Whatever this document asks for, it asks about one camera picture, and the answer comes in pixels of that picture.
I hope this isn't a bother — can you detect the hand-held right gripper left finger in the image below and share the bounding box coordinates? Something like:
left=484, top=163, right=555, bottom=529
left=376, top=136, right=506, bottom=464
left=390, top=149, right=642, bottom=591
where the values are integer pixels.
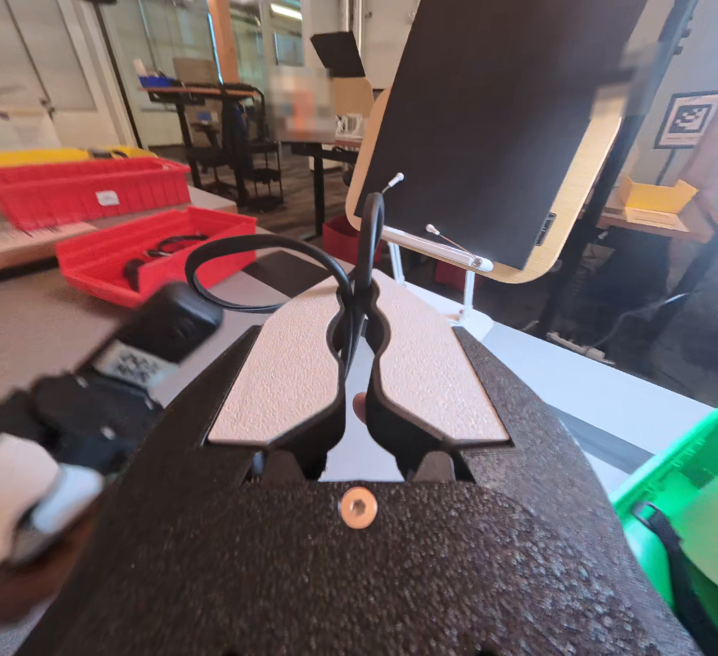
left=208, top=274, right=346, bottom=482

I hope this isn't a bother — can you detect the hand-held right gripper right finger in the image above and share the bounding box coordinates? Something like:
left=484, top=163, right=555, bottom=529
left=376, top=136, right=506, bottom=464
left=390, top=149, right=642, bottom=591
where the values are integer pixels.
left=365, top=269, right=511, bottom=483

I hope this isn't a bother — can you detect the black cable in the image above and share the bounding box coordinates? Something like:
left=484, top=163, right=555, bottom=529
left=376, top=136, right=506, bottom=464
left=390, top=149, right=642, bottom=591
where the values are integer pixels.
left=185, top=192, right=388, bottom=382

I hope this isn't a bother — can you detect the red open-front bin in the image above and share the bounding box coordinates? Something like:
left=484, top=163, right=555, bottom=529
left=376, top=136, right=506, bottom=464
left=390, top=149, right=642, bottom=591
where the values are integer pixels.
left=56, top=206, right=258, bottom=310

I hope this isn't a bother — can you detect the green plastic bin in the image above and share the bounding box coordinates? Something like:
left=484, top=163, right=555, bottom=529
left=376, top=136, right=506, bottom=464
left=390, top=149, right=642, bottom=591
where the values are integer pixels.
left=610, top=409, right=718, bottom=656

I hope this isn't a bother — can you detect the person's left hand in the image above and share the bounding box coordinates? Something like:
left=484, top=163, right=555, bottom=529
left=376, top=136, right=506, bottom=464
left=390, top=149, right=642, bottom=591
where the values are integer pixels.
left=0, top=503, right=97, bottom=624

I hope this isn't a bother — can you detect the red bag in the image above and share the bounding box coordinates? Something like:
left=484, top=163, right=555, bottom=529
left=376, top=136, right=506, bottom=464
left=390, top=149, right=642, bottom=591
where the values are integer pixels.
left=435, top=260, right=469, bottom=293

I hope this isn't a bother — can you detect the dark red storage bin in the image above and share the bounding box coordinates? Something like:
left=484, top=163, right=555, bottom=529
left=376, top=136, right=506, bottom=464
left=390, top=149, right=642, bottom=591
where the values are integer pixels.
left=322, top=215, right=365, bottom=266

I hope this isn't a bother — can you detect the grey side table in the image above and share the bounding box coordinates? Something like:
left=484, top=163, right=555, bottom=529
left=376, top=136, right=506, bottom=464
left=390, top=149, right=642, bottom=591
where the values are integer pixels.
left=0, top=184, right=239, bottom=269

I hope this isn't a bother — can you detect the red bin with white label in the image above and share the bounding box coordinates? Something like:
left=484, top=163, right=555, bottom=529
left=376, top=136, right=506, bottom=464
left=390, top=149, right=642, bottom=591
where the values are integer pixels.
left=0, top=156, right=191, bottom=230

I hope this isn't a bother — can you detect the wooden top office desk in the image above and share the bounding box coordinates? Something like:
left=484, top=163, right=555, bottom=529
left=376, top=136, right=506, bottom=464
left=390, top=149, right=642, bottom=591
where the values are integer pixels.
left=140, top=82, right=264, bottom=202
left=280, top=137, right=362, bottom=238

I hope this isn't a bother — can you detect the wooden side desk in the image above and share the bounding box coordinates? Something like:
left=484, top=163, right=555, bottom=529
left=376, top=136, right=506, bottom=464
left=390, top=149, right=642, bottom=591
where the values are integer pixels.
left=597, top=207, right=696, bottom=244

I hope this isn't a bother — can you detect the yellow plastic bin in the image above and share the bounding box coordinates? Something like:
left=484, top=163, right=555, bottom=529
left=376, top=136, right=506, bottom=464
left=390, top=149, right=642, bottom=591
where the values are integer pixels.
left=0, top=146, right=158, bottom=168

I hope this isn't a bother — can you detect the black board with wooden rim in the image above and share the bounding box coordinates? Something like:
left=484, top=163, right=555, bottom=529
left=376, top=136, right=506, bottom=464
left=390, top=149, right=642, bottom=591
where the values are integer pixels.
left=345, top=0, right=676, bottom=283

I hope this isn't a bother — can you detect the yellow cardboard box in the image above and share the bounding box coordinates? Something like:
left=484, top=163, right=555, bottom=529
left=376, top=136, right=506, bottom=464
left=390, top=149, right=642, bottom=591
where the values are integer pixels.
left=617, top=174, right=699, bottom=216

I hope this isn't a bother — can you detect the beige board panel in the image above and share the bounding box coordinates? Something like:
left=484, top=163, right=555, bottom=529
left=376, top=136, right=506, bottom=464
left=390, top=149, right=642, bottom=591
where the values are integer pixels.
left=331, top=77, right=375, bottom=118

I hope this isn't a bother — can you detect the black flag panel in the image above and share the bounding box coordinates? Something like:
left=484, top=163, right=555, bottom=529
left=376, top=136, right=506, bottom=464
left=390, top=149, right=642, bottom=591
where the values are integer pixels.
left=310, top=30, right=366, bottom=80

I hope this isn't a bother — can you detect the black floor lamp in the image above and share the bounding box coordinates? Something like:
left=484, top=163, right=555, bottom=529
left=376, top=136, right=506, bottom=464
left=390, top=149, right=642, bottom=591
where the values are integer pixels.
left=68, top=0, right=141, bottom=149

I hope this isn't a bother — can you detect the framed poster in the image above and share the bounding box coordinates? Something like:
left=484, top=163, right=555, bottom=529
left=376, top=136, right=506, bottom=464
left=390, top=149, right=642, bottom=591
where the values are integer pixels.
left=653, top=92, right=718, bottom=150

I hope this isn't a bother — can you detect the black straps bundle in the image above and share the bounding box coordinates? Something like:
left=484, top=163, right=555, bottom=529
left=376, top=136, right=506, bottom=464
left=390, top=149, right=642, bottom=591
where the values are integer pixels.
left=123, top=234, right=209, bottom=291

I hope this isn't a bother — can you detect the wooden post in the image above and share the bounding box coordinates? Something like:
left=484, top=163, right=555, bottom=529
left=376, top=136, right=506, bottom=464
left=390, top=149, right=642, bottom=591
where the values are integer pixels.
left=196, top=0, right=242, bottom=85

